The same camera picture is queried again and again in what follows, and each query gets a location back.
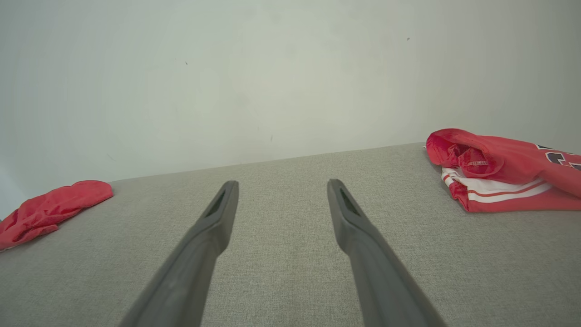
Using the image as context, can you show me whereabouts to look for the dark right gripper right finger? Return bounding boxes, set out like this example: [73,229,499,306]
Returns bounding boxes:
[327,178,448,327]

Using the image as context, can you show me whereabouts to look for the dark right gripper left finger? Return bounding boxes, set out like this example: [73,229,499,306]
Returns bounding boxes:
[119,180,240,327]

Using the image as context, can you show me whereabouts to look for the red shorts white band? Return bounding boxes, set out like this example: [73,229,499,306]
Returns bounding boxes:
[0,180,114,251]

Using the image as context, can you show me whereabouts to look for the red basketball jersey white sleeves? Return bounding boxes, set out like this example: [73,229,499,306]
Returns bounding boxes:
[425,128,581,213]

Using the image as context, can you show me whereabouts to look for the grey fabric sofa seat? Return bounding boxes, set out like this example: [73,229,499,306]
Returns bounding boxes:
[0,142,581,327]

